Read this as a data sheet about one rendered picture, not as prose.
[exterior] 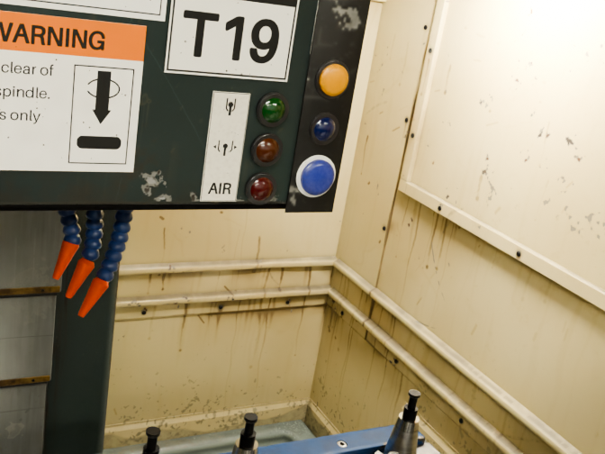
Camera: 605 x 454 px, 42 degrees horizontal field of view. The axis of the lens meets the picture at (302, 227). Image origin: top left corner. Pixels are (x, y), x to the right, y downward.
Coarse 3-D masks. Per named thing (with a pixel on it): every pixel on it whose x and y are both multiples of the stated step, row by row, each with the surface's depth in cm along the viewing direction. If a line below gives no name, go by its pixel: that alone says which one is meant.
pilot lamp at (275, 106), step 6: (270, 102) 60; (276, 102) 60; (282, 102) 61; (264, 108) 60; (270, 108) 60; (276, 108) 60; (282, 108) 61; (264, 114) 60; (270, 114) 60; (276, 114) 60; (282, 114) 61; (270, 120) 61; (276, 120) 61
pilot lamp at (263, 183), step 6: (258, 180) 62; (264, 180) 62; (270, 180) 63; (252, 186) 62; (258, 186) 62; (264, 186) 62; (270, 186) 63; (252, 192) 62; (258, 192) 62; (264, 192) 62; (270, 192) 63; (258, 198) 63; (264, 198) 63
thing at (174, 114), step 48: (144, 96) 56; (192, 96) 58; (288, 96) 61; (144, 144) 57; (192, 144) 59; (288, 144) 63; (0, 192) 54; (48, 192) 55; (96, 192) 57; (144, 192) 59; (192, 192) 60; (240, 192) 62
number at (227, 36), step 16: (224, 16) 56; (240, 16) 57; (256, 16) 57; (272, 16) 58; (288, 16) 59; (224, 32) 57; (240, 32) 57; (256, 32) 58; (272, 32) 58; (224, 48) 57; (240, 48) 58; (256, 48) 58; (272, 48) 59; (224, 64) 58; (240, 64) 58; (256, 64) 59; (272, 64) 59
